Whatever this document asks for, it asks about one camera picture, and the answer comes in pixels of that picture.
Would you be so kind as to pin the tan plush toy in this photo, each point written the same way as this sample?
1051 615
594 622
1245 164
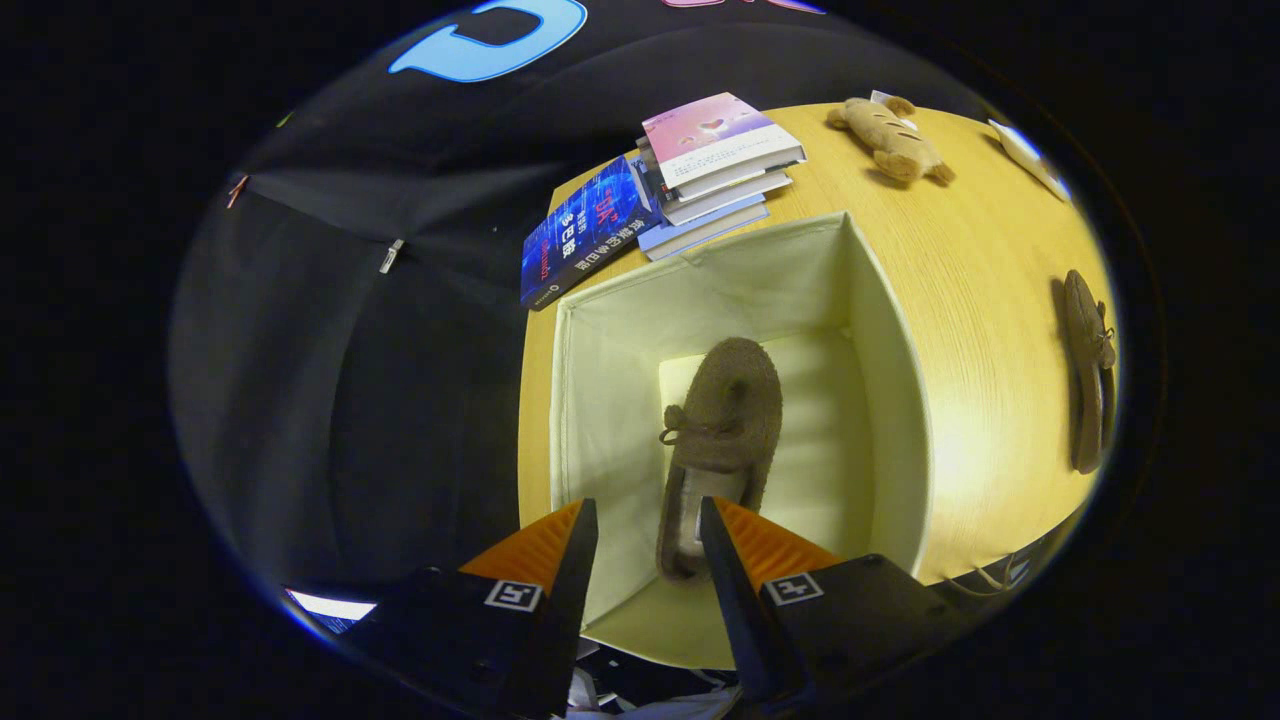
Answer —
890 140

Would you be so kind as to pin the red clip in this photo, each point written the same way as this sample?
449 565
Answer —
237 190

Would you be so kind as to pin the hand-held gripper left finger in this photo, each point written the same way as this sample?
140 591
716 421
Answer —
570 600

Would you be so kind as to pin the black backdrop cloth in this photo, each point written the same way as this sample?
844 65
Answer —
350 400

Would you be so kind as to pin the grey white book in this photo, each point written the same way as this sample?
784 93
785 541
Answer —
735 190

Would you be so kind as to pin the cream fabric storage box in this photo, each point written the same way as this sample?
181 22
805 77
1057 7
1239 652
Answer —
620 400

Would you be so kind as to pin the pale blue book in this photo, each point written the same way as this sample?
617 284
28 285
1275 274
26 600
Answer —
710 228

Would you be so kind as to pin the pink book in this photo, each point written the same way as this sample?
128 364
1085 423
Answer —
715 135

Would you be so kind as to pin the white clip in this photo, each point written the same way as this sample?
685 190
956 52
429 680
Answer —
391 256

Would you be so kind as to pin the brown fuzzy shoe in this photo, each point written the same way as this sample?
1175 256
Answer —
1085 370
730 410

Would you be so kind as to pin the white tissue packet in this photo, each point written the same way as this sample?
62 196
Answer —
1030 160

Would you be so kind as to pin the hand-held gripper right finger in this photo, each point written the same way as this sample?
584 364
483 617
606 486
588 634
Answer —
735 600

